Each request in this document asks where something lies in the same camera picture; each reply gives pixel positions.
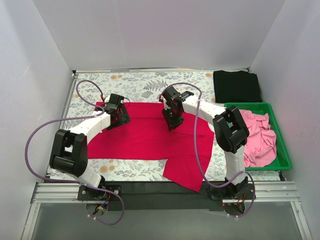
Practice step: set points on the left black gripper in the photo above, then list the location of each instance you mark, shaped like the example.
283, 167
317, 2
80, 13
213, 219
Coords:
122, 117

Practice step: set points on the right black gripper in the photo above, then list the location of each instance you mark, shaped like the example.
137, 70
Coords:
172, 120

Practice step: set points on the red t shirt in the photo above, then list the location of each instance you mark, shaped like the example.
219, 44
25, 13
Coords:
147, 137

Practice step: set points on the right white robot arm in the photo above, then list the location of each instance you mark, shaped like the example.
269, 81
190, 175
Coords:
230, 131

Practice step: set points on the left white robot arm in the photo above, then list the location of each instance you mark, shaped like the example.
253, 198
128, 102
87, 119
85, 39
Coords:
69, 153

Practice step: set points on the floral table mat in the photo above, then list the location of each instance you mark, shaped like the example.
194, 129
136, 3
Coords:
139, 87

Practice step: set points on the folded black t shirt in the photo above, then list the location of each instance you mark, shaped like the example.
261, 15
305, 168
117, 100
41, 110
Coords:
236, 87

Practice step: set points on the pink t shirt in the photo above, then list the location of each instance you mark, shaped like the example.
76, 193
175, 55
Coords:
260, 149

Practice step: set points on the green plastic bin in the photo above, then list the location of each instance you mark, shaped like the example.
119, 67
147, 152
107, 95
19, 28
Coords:
282, 160

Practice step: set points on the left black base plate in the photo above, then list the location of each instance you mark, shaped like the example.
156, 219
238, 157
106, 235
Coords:
87, 194

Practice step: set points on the aluminium frame rail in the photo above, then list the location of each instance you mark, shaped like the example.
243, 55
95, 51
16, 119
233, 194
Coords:
164, 195

